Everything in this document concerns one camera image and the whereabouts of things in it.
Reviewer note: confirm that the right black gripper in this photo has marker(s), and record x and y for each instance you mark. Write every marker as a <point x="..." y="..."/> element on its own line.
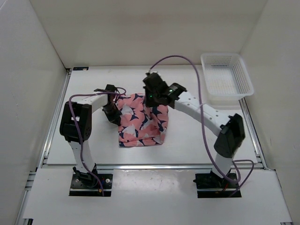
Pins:
<point x="148" y="102"/>

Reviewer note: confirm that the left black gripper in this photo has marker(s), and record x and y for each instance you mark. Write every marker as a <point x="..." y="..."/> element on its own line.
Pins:
<point x="116" y="116"/>

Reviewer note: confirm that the pink shark print shorts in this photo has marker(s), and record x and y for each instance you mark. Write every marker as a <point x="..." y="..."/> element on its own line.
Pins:
<point x="141" y="125"/>

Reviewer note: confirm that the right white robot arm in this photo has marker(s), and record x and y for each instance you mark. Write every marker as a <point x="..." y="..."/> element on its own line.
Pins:
<point x="229" y="129"/>

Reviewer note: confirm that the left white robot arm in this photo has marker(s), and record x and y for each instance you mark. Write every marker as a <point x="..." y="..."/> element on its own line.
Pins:
<point x="76" y="125"/>

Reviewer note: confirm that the white plastic mesh basket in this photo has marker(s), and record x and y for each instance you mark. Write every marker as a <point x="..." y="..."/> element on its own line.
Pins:
<point x="226" y="77"/>

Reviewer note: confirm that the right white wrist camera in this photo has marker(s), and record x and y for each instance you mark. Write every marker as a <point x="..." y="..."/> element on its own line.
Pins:
<point x="149" y="72"/>

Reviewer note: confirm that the aluminium front rail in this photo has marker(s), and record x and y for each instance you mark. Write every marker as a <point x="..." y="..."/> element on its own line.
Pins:
<point x="145" y="167"/>

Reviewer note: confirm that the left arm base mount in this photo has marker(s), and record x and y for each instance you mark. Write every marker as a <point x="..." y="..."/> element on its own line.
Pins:
<point x="85" y="184"/>

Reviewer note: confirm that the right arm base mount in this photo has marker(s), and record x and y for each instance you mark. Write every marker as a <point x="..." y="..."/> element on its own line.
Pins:
<point x="209" y="185"/>

